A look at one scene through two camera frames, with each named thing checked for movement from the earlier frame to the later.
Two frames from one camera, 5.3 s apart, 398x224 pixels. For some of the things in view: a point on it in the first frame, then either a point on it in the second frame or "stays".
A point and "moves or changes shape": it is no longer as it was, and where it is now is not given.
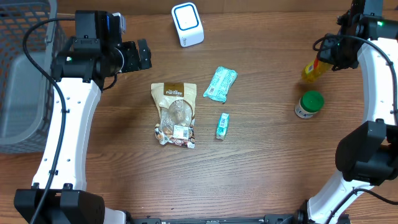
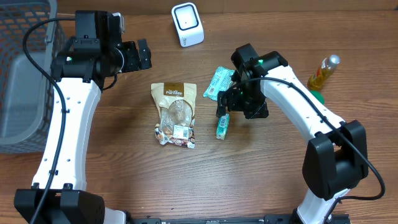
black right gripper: x=328 y=54 -> x=241 y=104
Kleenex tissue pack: x=222 y=126 stays
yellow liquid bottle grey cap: x=314 y=71 moves or changes shape
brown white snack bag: x=176 y=102 stays
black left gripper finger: x=145 y=55 stays
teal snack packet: x=224 y=79 stays
